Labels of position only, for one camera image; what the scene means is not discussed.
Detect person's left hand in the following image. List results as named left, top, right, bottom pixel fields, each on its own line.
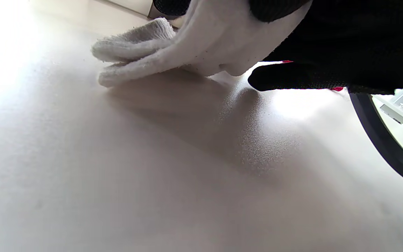
left=153, top=0, right=312, bottom=22

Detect clear plastic divided organizer box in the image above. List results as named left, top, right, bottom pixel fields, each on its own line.
left=97, top=0, right=185, bottom=29

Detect person's right hand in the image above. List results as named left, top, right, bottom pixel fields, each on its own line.
left=248, top=0, right=403, bottom=96

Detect red sock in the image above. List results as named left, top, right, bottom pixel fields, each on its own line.
left=281, top=60, right=344, bottom=92

